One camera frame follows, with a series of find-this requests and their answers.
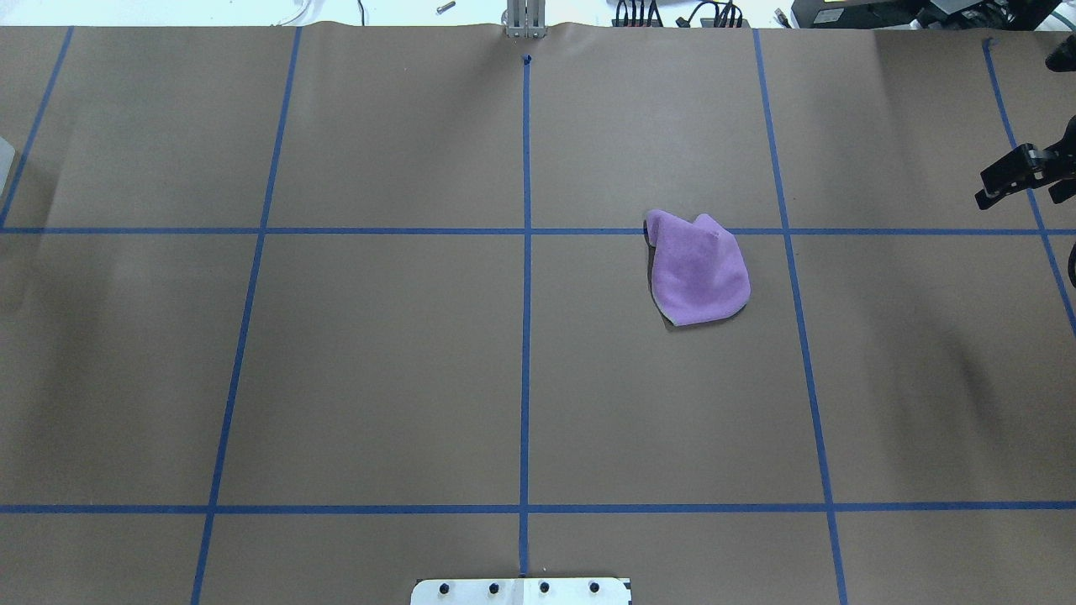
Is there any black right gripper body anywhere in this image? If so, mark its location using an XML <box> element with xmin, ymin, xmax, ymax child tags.
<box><xmin>1036</xmin><ymin>116</ymin><xmax>1075</xmax><ymax>205</ymax></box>

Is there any purple cloth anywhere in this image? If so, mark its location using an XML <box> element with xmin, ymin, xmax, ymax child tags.
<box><xmin>645</xmin><ymin>209</ymin><xmax>751</xmax><ymax>327</ymax></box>

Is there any aluminium frame post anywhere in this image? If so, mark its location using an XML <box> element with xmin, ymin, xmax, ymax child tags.
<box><xmin>502</xmin><ymin>0</ymin><xmax>548</xmax><ymax>39</ymax></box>

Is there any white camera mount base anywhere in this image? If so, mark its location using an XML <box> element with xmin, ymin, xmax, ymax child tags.
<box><xmin>409</xmin><ymin>577</ymin><xmax>633</xmax><ymax>604</ymax></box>

